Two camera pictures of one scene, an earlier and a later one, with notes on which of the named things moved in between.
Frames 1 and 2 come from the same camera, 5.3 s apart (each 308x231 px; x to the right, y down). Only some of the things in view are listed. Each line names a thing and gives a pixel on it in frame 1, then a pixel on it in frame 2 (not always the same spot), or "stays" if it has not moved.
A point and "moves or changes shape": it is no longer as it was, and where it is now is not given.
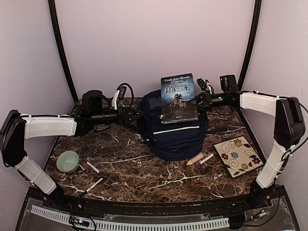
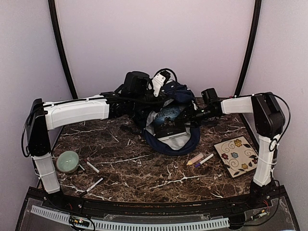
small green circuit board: (79, 221) stays
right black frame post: (257, 19) stays
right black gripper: (206, 101) -> (189, 111)
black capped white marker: (87, 190) stays
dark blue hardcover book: (177, 93) -> (166, 125)
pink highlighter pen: (194, 159) stays
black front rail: (84, 205) stays
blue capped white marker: (197, 164) stays
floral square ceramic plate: (238, 156) stays
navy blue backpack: (171, 141) moves or changes shape
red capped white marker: (97, 171) stays
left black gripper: (123, 117) -> (158, 106)
